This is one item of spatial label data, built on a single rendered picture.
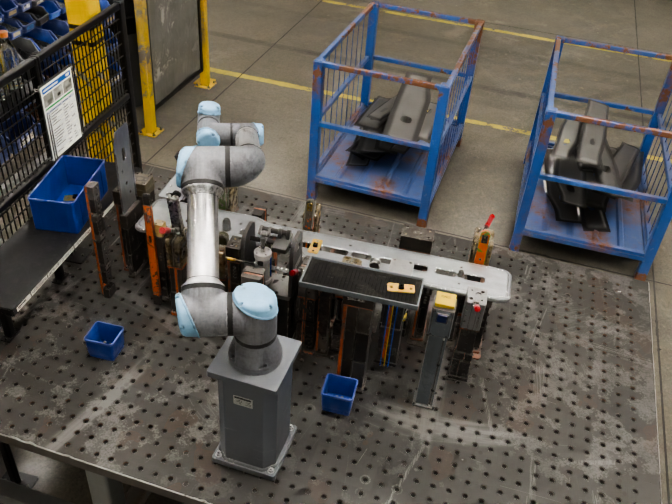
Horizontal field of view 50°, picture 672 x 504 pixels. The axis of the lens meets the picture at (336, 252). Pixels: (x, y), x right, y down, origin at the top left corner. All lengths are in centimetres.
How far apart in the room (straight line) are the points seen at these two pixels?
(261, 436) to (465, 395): 78
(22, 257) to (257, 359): 99
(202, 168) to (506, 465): 131
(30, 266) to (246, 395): 92
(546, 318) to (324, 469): 115
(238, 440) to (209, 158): 83
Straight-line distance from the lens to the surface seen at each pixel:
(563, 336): 291
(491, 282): 257
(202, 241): 194
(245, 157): 202
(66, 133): 292
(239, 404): 207
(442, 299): 220
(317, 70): 425
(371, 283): 221
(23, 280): 251
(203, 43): 601
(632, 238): 463
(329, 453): 234
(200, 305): 188
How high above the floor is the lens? 256
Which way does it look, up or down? 37 degrees down
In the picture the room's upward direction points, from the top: 5 degrees clockwise
